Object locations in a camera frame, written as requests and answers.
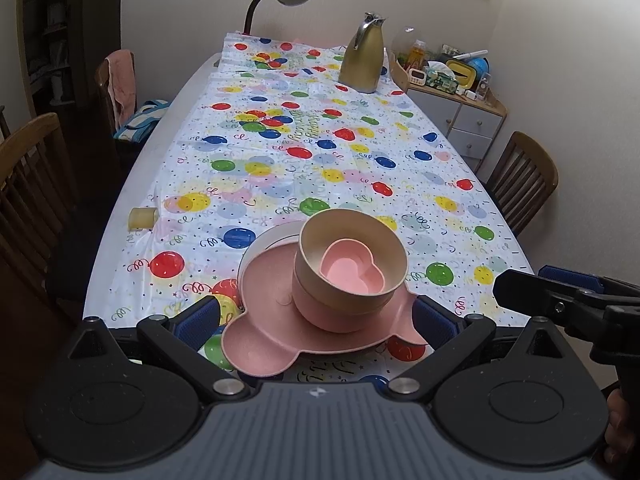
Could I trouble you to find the large white plate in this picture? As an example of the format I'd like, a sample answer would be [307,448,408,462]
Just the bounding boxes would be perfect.
[240,222,304,312]

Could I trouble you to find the cream bowl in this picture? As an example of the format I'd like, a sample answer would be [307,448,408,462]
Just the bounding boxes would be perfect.
[294,208,409,316]

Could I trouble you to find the dark bookshelf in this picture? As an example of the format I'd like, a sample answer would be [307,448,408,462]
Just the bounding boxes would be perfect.
[17,0,124,113]

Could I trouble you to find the green tissue box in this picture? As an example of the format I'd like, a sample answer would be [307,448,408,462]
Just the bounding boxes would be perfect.
[427,61,459,95]

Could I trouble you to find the balloon print tablecloth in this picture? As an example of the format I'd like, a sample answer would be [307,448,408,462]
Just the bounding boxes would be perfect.
[82,32,539,387]

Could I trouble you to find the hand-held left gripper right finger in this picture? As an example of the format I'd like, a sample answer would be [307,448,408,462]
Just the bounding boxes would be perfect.
[384,295,562,403]

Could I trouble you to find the wooden slatted chair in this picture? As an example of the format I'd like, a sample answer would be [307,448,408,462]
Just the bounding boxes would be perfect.
[0,112,78,321]

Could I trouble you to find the pink mouse-shaped plate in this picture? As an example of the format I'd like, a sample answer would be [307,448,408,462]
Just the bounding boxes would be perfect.
[221,242,431,377]

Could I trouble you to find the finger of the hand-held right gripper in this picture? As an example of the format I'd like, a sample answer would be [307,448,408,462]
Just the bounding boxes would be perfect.
[492,268,577,322]
[537,264,609,294]

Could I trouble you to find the white drawer cabinet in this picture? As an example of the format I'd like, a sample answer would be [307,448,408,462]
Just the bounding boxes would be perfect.
[391,50,509,174]

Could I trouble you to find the pink bowl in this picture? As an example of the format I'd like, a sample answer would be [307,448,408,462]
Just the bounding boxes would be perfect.
[294,270,401,334]

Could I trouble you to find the pink heart-shaped dish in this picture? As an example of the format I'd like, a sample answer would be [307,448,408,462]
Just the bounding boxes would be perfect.
[319,239,386,295]

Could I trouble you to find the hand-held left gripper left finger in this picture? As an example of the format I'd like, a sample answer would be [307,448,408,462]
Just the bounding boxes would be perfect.
[69,295,251,404]

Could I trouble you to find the yellow container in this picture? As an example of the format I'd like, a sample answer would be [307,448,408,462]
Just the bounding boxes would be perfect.
[444,58,476,85]

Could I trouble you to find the yellowish tape roll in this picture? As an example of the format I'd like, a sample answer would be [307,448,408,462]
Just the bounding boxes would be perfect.
[127,206,159,232]

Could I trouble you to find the person's right hand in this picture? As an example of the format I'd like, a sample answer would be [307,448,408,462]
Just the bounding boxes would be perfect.
[602,384,640,467]

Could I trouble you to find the orange drink bottle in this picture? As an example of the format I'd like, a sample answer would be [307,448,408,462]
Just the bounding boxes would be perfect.
[408,40,428,71]

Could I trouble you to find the striped blue bag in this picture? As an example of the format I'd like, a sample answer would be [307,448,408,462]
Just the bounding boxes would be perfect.
[112,100,172,141]

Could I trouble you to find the wooden chair with pink towel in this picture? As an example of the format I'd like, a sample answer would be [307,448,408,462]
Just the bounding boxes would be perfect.
[94,50,139,133]

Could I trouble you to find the gold thermos jug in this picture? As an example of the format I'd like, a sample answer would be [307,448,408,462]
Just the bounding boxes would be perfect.
[338,11,389,95]

